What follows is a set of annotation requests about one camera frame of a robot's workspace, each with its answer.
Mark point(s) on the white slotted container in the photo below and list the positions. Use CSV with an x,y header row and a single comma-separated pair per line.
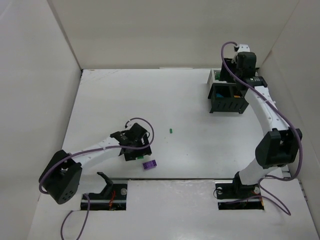
x,y
211,78

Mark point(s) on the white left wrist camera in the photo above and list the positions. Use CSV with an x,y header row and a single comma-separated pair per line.
x,y
128,124

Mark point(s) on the black slotted container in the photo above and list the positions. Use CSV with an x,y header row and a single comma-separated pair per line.
x,y
229,103

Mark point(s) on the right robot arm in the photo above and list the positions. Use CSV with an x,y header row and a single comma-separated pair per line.
x,y
280,143

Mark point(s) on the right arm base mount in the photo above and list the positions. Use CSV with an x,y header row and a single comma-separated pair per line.
x,y
236,196

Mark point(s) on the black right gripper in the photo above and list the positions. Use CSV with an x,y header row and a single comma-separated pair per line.
x,y
227,72

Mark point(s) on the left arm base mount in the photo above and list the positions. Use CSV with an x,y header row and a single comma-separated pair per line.
x,y
113,197

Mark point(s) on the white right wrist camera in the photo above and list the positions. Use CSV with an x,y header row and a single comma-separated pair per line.
x,y
241,48

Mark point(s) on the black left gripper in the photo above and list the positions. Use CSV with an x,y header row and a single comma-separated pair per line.
x,y
137,154

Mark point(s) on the purple lego brick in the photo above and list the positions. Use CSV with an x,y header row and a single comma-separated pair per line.
x,y
149,164

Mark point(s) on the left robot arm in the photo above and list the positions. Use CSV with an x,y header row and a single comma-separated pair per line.
x,y
61,177

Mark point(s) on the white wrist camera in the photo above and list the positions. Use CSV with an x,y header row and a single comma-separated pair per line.
x,y
241,48
128,124

